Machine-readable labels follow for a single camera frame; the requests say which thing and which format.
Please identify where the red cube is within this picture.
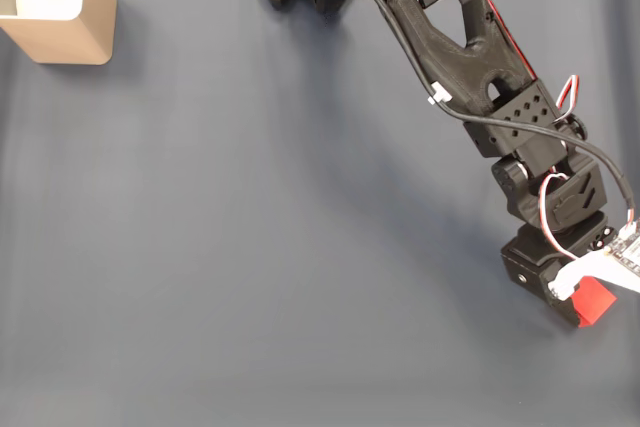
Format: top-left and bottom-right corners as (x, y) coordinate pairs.
(569, 276), (618, 329)

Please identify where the white camera circuit board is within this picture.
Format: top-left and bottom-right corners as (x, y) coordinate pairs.
(547, 218), (640, 301)

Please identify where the black camera cable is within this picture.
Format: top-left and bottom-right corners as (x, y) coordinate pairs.
(329, 0), (639, 226)

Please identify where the dark table mat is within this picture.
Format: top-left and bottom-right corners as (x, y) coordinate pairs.
(0, 0), (640, 427)

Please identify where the beige box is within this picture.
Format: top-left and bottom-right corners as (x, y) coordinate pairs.
(0, 0), (119, 66)

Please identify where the white cable clip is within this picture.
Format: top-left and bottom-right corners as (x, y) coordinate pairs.
(425, 82), (454, 107)

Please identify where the white red servo wire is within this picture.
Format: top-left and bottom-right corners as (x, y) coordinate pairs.
(538, 172), (581, 261)
(454, 0), (582, 123)

